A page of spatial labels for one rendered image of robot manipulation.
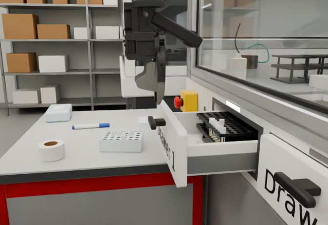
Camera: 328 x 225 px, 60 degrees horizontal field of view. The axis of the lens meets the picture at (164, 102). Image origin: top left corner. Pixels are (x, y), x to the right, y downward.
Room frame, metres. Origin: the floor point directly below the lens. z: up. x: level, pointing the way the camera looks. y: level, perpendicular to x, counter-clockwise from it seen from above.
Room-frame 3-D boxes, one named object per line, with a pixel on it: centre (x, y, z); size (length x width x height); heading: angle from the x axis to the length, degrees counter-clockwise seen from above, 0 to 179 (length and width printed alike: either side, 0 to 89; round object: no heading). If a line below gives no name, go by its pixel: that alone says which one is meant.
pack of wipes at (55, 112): (1.18, 0.45, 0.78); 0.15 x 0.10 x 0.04; 14
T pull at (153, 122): (0.62, 0.02, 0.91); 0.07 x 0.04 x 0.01; 9
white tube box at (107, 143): (0.84, 0.13, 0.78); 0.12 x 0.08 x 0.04; 89
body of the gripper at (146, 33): (0.61, 0.04, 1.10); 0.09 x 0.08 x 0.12; 99
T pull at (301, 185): (0.33, -0.17, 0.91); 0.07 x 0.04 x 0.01; 9
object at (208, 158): (0.65, -0.22, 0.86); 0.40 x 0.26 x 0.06; 99
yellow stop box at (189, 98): (0.97, -0.08, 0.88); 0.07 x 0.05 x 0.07; 9
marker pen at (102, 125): (1.03, 0.28, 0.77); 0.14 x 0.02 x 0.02; 104
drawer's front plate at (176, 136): (0.62, -0.01, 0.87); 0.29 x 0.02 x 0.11; 9
